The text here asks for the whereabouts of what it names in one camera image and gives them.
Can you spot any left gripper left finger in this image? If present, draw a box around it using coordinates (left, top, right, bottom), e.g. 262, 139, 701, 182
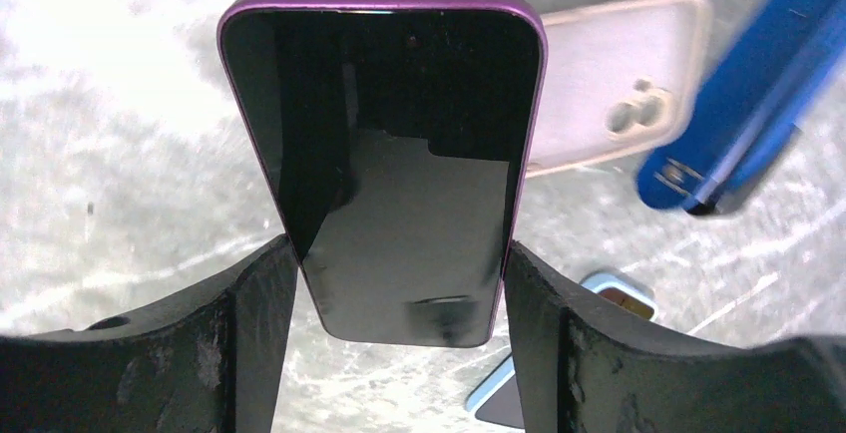
1, 236, 297, 432

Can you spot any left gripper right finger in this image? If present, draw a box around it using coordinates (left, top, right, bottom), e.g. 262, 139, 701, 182
504, 242, 845, 432

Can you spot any light blue phone case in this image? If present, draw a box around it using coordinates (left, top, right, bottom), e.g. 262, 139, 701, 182
463, 270, 659, 431

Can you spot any beige pink phone case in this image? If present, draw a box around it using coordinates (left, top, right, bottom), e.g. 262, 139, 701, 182
526, 0, 712, 178

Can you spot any purple edged glossy phone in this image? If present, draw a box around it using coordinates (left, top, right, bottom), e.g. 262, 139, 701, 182
216, 0, 547, 348

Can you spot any blue clip tool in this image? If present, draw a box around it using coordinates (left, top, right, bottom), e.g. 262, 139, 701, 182
635, 0, 845, 217

